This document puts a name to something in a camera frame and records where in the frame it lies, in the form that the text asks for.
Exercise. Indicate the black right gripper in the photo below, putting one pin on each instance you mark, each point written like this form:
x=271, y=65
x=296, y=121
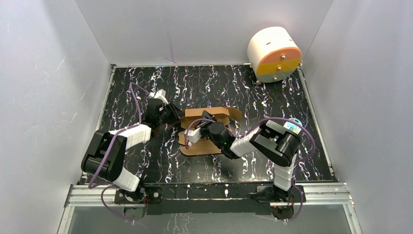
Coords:
x=203, y=125

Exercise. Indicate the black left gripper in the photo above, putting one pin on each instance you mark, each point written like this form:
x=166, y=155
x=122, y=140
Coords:
x=171, y=109

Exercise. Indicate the brown cardboard box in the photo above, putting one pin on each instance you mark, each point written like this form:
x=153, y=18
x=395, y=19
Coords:
x=192, y=121

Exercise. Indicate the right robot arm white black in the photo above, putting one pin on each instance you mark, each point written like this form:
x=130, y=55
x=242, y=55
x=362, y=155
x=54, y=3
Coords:
x=274, y=141

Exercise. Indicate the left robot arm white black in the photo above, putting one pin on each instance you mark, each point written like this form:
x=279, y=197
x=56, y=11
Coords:
x=104, y=158

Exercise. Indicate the small blue white packet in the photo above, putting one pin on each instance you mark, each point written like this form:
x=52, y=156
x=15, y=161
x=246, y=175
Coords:
x=293, y=127

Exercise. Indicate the white cylinder orange yellow face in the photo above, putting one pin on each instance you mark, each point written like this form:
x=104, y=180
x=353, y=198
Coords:
x=273, y=55

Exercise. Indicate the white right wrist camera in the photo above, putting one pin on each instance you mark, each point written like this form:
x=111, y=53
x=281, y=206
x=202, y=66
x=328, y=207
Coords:
x=191, y=137

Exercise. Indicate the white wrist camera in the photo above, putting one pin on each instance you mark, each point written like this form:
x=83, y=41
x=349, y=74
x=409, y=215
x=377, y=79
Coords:
x=160, y=94
x=191, y=137

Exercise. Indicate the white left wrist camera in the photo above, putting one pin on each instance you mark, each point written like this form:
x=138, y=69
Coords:
x=160, y=94

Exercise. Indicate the aluminium front rail frame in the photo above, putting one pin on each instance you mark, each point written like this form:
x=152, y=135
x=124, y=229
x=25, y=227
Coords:
x=329, y=209

